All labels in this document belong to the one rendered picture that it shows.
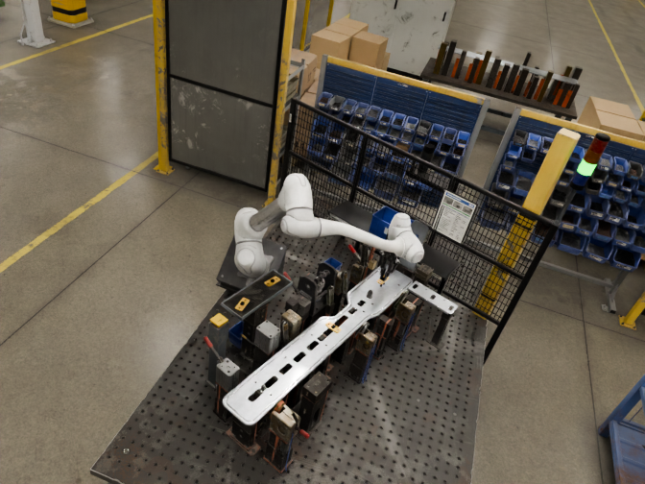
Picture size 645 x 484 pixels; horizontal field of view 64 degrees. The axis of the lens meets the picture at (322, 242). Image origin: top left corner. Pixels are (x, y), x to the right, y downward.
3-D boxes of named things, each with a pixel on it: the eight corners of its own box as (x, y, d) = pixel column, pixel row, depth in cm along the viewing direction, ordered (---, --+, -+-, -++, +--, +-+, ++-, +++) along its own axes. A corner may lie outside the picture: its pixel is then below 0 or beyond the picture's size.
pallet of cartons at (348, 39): (354, 131, 693) (371, 52, 630) (299, 112, 710) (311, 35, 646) (379, 102, 786) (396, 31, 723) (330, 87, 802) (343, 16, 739)
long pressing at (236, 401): (253, 433, 216) (254, 431, 215) (216, 400, 225) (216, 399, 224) (415, 281, 310) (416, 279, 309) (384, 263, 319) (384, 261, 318)
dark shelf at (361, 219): (443, 282, 312) (444, 278, 310) (326, 214, 349) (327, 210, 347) (459, 266, 327) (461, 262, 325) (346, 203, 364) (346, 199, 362)
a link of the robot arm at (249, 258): (241, 278, 311) (231, 273, 290) (239, 250, 316) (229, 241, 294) (268, 276, 310) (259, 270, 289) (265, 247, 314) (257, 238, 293)
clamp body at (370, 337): (359, 388, 278) (373, 346, 257) (342, 375, 283) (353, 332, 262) (369, 377, 284) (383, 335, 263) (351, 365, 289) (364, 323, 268)
